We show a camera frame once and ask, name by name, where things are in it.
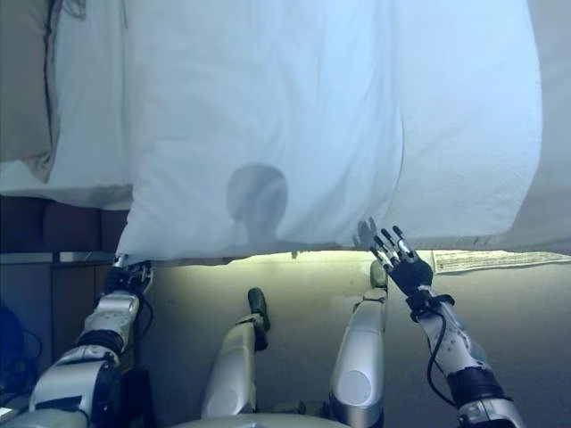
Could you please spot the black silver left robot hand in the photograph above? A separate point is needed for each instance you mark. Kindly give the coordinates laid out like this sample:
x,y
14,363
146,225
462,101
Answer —
x,y
129,278

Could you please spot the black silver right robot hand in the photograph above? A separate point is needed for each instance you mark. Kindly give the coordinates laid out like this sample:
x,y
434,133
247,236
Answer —
x,y
412,274

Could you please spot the white duvet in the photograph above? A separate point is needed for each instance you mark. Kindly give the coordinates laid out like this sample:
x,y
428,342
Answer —
x,y
290,111

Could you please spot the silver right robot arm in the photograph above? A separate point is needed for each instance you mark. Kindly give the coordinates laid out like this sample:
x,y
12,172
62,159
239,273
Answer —
x,y
464,356

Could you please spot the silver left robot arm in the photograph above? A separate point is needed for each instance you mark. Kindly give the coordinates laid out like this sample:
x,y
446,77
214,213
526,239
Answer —
x,y
89,348

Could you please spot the white fitted bed sheet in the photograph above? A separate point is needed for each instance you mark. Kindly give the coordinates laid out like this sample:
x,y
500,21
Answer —
x,y
89,111

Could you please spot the beige woven bed blanket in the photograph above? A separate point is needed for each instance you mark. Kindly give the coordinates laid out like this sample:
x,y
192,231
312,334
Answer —
x,y
555,134

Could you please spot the silver right robot leg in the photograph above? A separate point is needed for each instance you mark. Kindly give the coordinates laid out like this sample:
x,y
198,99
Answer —
x,y
357,348

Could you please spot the silver robot leg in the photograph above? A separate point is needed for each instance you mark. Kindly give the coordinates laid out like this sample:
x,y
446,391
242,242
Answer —
x,y
232,356
357,348

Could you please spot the silver left robot leg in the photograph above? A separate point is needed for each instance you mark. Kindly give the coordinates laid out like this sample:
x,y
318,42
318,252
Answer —
x,y
232,356

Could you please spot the large beige pillow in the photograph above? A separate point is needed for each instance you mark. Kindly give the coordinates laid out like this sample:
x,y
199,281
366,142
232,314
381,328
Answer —
x,y
22,89

